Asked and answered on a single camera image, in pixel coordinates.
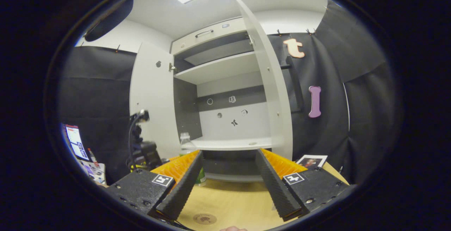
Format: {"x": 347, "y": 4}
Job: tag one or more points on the green label plastic bottle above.
{"x": 185, "y": 143}

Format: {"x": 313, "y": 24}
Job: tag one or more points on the dark rounded object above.
{"x": 109, "y": 21}

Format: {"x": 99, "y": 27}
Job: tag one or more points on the white grey cabinet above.
{"x": 218, "y": 69}

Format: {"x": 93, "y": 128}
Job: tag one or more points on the lit computer monitor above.
{"x": 75, "y": 141}

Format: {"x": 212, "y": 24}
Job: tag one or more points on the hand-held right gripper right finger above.
{"x": 275, "y": 185}

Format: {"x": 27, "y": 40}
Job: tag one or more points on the white papers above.
{"x": 93, "y": 173}

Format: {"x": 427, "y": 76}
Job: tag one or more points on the white cabinet door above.
{"x": 155, "y": 90}
{"x": 278, "y": 93}

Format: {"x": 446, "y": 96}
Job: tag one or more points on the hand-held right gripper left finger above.
{"x": 183, "y": 188}

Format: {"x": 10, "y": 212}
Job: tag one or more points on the printed photo card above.
{"x": 312, "y": 161}

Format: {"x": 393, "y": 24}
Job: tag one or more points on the red capped small bottle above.
{"x": 93, "y": 157}

